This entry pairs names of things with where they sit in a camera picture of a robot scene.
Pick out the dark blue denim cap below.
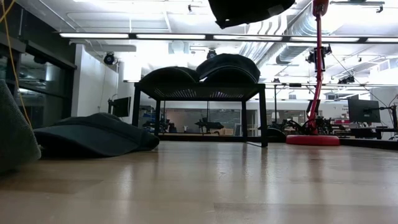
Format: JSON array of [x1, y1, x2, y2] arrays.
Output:
[[33, 112, 160, 158]]

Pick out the black perforated metal rack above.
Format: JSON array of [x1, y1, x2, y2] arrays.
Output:
[[132, 81, 269, 148]]

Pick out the brown cardboard box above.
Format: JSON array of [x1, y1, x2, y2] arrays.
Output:
[[214, 127, 234, 136]]

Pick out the black computer monitor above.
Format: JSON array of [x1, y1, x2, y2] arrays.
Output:
[[347, 98, 382, 124], [108, 96, 132, 118]]

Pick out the red lamp with white shade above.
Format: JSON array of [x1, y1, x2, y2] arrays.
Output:
[[285, 0, 341, 147]]

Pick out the long ceiling light bar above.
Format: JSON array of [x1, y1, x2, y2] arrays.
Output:
[[52, 30, 398, 44], [264, 82, 398, 89]]

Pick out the black ceiling spotlights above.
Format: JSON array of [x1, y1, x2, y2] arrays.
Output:
[[338, 75, 356, 85]]

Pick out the black framed glass partition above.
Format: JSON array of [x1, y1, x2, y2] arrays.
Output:
[[0, 0, 78, 128]]

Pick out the black ceiling track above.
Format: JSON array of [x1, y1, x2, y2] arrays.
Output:
[[329, 0, 386, 13]]

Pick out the silver ventilation duct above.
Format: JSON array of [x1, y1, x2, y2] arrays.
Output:
[[239, 9, 315, 68]]

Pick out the yellow hanging cable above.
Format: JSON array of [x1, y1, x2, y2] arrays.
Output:
[[0, 0, 34, 130]]

